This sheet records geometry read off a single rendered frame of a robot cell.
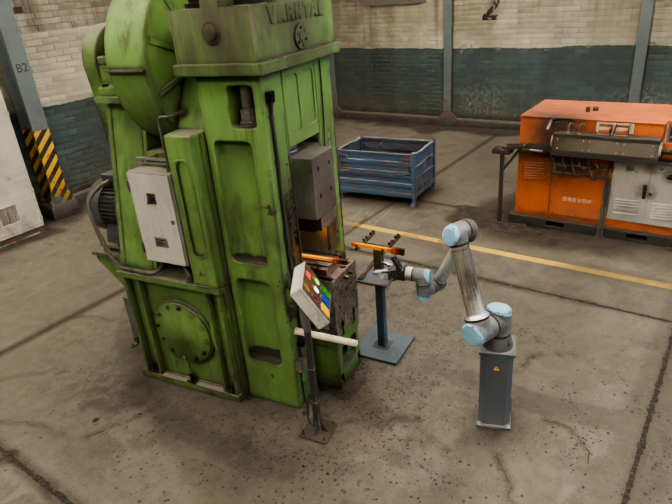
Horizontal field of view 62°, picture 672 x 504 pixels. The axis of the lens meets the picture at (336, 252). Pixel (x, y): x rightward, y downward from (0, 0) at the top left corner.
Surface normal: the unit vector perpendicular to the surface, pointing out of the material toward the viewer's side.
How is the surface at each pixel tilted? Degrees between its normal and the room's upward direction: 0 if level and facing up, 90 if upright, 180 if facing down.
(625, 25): 91
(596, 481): 0
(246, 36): 90
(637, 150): 90
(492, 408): 90
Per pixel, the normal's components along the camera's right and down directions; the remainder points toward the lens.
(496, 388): -0.26, 0.44
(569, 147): -0.58, 0.40
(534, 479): -0.07, -0.90
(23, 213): 0.82, 0.18
